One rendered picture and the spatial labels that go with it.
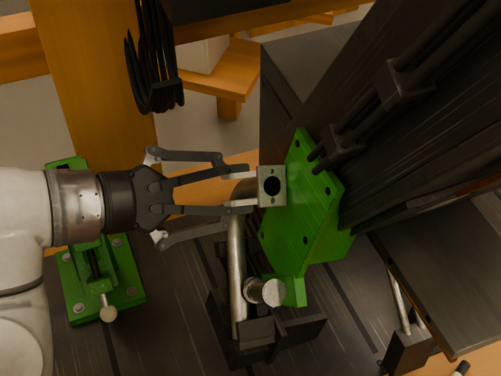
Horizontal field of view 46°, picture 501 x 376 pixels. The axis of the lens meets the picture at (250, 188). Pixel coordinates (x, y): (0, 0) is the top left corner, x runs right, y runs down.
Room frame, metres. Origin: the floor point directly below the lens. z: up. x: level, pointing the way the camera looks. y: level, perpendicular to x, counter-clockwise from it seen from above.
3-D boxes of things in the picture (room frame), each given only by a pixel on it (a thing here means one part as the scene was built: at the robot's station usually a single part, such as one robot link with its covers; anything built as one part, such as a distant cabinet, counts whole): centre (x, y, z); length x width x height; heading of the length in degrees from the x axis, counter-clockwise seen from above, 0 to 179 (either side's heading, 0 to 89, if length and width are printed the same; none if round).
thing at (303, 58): (0.76, -0.19, 1.07); 0.30 x 0.18 x 0.34; 111
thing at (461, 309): (0.53, -0.25, 1.11); 0.39 x 0.16 x 0.03; 21
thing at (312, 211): (0.51, -0.09, 1.17); 0.13 x 0.12 x 0.20; 111
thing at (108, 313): (0.49, 0.23, 0.96); 0.06 x 0.03 x 0.06; 21
